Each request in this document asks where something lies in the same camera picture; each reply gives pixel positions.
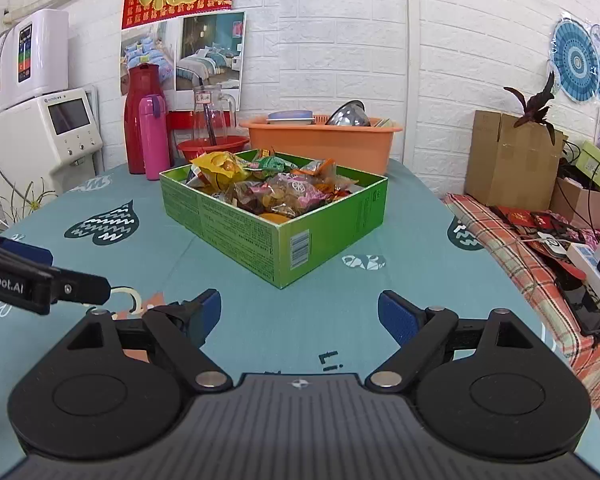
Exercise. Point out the bedding wall poster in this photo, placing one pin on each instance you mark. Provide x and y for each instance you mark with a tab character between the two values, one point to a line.
205	60

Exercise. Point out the white wall pipe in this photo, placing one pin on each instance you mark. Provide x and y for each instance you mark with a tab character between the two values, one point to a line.
412	60

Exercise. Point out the purple leaf plant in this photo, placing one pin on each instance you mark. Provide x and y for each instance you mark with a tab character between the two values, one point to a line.
535	110

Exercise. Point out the small cardboard box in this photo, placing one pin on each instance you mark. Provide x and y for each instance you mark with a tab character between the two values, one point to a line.
580	205

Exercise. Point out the white appliance with screen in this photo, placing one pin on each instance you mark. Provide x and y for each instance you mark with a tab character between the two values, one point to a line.
35	150

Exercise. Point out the red envelopes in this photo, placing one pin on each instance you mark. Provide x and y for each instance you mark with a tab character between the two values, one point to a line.
525	220

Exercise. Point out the black phone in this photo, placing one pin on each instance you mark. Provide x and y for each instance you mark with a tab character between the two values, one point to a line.
582	307

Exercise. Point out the pink clear snack packet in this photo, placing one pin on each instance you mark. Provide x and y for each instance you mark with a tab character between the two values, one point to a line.
300	190

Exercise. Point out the green cardboard box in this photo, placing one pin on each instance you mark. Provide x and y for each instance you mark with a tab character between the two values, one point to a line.
230	230

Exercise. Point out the large cardboard box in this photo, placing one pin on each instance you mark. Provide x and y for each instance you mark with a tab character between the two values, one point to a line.
510	165

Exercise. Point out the white power strip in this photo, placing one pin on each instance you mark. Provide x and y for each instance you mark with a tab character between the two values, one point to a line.
587	265

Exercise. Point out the blue decorative wall plates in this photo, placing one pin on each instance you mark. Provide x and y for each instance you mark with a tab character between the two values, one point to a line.
575	60

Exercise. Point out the red plastic basin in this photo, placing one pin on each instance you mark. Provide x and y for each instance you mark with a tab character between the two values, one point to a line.
205	149

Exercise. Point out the green spider plant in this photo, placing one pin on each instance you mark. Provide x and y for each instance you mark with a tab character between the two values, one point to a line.
30	200

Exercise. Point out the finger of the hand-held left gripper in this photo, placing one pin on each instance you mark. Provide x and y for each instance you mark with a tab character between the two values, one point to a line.
85	287
25	254

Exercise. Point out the blue lid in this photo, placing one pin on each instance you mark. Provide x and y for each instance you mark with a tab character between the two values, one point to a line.
290	116

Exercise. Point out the yellow chips packet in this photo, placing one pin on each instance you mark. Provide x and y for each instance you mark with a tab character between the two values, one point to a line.
215	165

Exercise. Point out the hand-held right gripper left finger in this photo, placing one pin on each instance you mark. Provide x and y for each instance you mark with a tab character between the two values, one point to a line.
211	312

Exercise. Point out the pink thermos bottle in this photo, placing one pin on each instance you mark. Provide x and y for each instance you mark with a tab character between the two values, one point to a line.
154	140

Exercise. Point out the red thermos jug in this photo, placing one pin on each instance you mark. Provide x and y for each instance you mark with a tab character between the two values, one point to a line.
132	125

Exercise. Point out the glass pitcher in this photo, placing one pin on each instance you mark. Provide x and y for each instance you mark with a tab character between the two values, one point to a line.
215	120

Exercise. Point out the orange plastic basin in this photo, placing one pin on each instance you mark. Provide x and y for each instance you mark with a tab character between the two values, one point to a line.
330	147

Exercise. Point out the orange snack packet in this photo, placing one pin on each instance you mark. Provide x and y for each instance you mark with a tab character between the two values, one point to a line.
275	219

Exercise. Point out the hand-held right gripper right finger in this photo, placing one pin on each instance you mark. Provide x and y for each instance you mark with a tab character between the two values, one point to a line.
397	317

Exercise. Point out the metal bowl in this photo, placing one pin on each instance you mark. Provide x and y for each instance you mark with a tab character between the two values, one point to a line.
347	115

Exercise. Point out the green snack packet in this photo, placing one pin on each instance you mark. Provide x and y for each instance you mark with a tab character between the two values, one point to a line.
275	163

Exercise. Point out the white water purifier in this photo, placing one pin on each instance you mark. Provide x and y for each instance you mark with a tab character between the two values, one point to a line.
35	55

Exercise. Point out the plaid cloth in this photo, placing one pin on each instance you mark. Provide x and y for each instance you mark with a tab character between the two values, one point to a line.
505	250

